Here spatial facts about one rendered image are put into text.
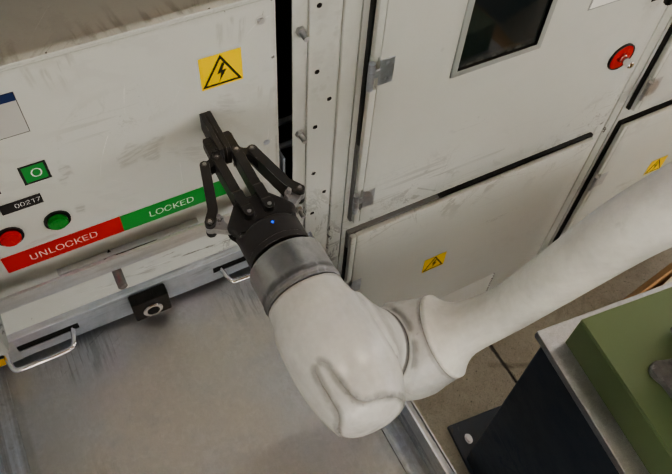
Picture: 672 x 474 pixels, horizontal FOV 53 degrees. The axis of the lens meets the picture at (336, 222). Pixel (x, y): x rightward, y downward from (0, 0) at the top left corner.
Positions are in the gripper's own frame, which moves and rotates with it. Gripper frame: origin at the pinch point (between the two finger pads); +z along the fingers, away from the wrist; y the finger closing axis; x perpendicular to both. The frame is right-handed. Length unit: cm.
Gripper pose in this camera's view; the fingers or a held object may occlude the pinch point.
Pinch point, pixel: (215, 137)
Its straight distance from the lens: 88.7
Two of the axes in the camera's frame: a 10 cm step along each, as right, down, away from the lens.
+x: 0.5, -5.9, -8.1
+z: -4.7, -7.3, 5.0
